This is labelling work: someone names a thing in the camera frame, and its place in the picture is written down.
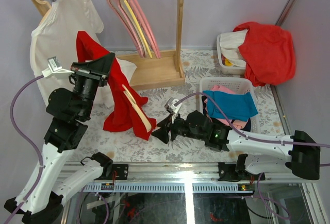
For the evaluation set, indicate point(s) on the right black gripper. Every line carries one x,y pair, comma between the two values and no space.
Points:
163,133

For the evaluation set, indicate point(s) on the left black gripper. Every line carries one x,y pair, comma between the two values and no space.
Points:
97,70

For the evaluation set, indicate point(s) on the light wooden hanger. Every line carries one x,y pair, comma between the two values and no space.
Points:
137,109

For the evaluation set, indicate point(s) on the red t shirt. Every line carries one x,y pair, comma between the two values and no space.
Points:
123,116

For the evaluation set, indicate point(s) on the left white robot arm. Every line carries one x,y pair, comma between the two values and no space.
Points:
43,198

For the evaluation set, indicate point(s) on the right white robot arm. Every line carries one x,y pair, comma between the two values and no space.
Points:
296,154

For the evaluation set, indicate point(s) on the yellow hanger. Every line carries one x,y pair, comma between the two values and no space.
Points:
148,52

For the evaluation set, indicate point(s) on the white t shirt on hanger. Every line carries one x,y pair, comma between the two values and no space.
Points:
56,37

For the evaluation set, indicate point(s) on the pink hanger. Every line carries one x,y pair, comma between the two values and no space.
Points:
146,28
122,11

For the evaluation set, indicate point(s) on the floral table cloth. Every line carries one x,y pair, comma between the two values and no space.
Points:
126,147

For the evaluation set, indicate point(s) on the wooden clothes rack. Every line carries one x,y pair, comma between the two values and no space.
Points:
164,72

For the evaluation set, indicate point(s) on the dark navy garment in basket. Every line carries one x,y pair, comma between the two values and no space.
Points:
241,125

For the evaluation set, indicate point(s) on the white laundry basket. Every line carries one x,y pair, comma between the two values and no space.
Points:
236,85

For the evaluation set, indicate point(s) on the rear white basket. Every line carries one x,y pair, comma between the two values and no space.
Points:
228,70

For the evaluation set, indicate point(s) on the white garment in rear basket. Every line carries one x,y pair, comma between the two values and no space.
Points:
229,46

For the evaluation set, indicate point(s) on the red garment on rear basket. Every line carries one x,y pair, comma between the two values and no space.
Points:
268,52

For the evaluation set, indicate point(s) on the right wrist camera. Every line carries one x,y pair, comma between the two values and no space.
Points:
172,108

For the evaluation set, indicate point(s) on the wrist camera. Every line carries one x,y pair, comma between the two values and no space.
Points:
54,69
172,108

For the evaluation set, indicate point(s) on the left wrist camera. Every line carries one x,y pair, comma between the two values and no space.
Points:
54,69

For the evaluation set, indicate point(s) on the aluminium rail frame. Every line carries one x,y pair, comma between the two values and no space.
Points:
189,193

